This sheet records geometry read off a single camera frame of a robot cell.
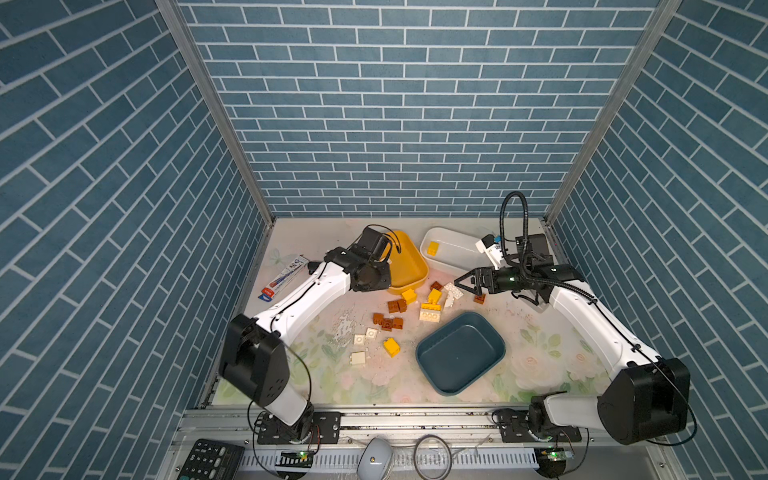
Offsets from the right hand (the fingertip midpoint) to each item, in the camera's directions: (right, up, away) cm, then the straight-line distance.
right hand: (464, 278), depth 79 cm
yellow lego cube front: (-19, -21, +8) cm, 30 cm away
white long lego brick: (-8, -14, +15) cm, 21 cm away
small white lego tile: (-26, -18, +12) cm, 34 cm away
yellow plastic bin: (-14, 0, +28) cm, 31 cm away
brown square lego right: (+9, -9, +18) cm, 22 cm away
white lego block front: (-29, -24, +6) cm, 38 cm away
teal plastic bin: (0, -24, +10) cm, 26 cm away
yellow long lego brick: (-6, -11, +17) cm, 21 cm away
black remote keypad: (-61, -41, -11) cm, 74 cm away
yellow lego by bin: (-14, -8, +18) cm, 24 cm away
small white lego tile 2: (-29, -20, +10) cm, 37 cm away
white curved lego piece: (-1, -9, +17) cm, 19 cm away
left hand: (-21, -1, +6) cm, 21 cm away
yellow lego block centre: (-6, -8, +18) cm, 20 cm away
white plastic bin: (+3, +7, +32) cm, 33 cm away
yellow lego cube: (-5, +8, +30) cm, 31 cm away
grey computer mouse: (-22, -37, -16) cm, 46 cm away
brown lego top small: (-5, -5, +20) cm, 21 cm away
